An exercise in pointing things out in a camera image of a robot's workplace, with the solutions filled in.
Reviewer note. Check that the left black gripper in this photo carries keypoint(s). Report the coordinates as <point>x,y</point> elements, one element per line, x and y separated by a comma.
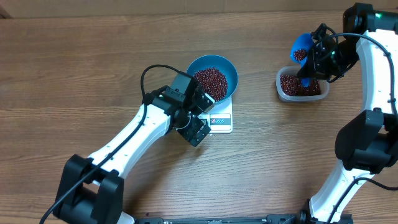
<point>189,133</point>

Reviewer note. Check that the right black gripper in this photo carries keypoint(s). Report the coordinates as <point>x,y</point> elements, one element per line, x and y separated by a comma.
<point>316,69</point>

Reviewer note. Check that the blue plastic measuring scoop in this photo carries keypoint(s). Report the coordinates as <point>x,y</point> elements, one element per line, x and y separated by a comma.
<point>304,41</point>

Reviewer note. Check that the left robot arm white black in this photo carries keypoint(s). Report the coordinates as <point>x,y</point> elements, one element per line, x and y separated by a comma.
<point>91,189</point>

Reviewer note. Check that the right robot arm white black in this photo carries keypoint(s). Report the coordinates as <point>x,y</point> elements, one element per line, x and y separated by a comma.
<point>368,143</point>

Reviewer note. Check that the red beans in scoop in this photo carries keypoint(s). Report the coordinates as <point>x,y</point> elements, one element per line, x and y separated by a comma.
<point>300,54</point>

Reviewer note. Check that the white digital kitchen scale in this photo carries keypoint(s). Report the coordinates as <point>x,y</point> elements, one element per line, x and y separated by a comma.
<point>219,118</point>

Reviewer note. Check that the red beans in bowl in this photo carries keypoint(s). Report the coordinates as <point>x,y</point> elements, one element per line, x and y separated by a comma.
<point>213,82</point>

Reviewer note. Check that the blue metal bowl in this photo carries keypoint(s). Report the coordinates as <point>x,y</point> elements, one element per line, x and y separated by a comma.
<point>223,65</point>

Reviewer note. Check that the red adzuki beans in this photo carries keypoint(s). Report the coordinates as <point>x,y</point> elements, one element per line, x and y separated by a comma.
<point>292,86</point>

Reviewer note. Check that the clear plastic bean container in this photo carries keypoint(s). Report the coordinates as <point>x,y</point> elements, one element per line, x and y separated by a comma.
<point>292,70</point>

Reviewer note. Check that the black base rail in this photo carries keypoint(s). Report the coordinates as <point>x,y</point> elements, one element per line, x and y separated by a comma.
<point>269,219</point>

